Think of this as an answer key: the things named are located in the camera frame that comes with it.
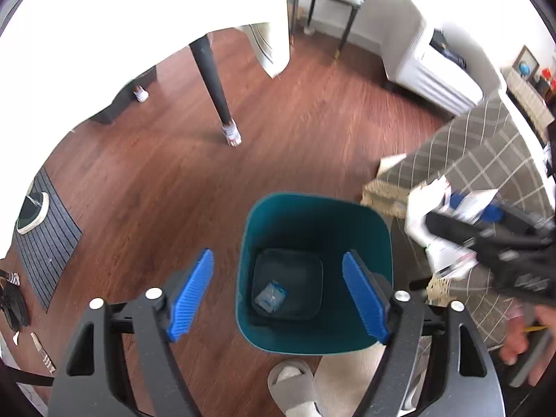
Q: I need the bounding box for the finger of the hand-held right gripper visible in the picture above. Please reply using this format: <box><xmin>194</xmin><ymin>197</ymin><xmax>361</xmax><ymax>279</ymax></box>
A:
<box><xmin>425</xmin><ymin>211</ymin><xmax>484</xmax><ymax>253</ymax></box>
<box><xmin>449</xmin><ymin>192</ymin><xmax>549</xmax><ymax>232</ymax></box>

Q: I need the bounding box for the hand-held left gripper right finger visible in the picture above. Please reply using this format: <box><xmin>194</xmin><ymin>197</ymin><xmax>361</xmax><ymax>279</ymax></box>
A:
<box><xmin>342</xmin><ymin>250</ymin><xmax>507</xmax><ymax>417</ymax></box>

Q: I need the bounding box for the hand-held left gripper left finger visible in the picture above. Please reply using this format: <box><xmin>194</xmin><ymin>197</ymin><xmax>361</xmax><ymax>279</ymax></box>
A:
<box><xmin>48</xmin><ymin>248</ymin><xmax>214</xmax><ymax>417</ymax></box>

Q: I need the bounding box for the white paper wrapper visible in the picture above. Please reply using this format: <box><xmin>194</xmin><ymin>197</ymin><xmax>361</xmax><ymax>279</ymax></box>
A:
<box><xmin>404</xmin><ymin>177</ymin><xmax>500</xmax><ymax>279</ymax></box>

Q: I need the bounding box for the teal trash bin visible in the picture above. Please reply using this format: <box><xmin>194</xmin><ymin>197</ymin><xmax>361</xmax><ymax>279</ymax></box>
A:
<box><xmin>235</xmin><ymin>192</ymin><xmax>394</xmax><ymax>355</ymax></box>

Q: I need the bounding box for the person's right hand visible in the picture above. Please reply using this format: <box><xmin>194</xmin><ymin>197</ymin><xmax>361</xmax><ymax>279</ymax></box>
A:
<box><xmin>499</xmin><ymin>303</ymin><xmax>556</xmax><ymax>387</ymax></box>

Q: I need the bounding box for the grey checked tablecloth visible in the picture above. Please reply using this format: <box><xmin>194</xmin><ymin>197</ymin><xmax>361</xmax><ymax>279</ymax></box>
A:
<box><xmin>362</xmin><ymin>96</ymin><xmax>556</xmax><ymax>350</ymax></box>

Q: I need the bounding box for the clear plastic wrapper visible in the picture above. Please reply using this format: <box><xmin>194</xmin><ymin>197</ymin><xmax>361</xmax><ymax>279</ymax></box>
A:
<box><xmin>253</xmin><ymin>281</ymin><xmax>287</xmax><ymax>312</ymax></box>

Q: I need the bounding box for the grey slipper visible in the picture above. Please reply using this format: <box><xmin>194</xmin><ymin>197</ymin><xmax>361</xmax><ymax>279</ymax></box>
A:
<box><xmin>267</xmin><ymin>358</ymin><xmax>333</xmax><ymax>417</ymax></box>

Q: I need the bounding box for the cream lace cabinet runner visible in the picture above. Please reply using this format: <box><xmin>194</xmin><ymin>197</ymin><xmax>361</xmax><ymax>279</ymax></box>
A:
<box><xmin>501</xmin><ymin>66</ymin><xmax>556</xmax><ymax>140</ymax></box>

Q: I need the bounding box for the grey striped floor mat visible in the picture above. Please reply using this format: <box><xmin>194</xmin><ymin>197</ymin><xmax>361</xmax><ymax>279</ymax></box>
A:
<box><xmin>12</xmin><ymin>167</ymin><xmax>83</xmax><ymax>312</ymax></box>

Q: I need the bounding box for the grey armchair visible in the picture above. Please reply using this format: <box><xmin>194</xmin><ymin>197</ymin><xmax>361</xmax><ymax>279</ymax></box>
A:
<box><xmin>382</xmin><ymin>0</ymin><xmax>485</xmax><ymax>116</ymax></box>

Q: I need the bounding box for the beige striped strip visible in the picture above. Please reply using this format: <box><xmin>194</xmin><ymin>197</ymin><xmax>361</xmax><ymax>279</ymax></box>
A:
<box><xmin>30</xmin><ymin>332</ymin><xmax>56</xmax><ymax>373</ymax></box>

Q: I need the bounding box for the black bag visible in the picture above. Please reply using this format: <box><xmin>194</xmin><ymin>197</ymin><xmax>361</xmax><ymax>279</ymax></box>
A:
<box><xmin>429</xmin><ymin>28</ymin><xmax>467</xmax><ymax>70</ymax></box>

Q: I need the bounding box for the dark cloth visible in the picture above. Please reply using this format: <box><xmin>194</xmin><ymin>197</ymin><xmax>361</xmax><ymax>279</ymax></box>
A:
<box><xmin>0</xmin><ymin>269</ymin><xmax>30</xmax><ymax>331</ymax></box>

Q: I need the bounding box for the black table leg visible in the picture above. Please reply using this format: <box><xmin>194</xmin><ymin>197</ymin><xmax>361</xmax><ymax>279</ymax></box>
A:
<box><xmin>190</xmin><ymin>34</ymin><xmax>233</xmax><ymax>129</ymax></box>

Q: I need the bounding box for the pale patterned tablecloth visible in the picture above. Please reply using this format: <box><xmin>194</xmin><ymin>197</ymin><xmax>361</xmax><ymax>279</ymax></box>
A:
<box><xmin>0</xmin><ymin>0</ymin><xmax>291</xmax><ymax>253</ymax></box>

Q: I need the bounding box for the wooden picture frame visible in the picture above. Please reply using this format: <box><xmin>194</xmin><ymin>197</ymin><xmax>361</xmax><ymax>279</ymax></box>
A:
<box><xmin>512</xmin><ymin>45</ymin><xmax>540</xmax><ymax>82</ymax></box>

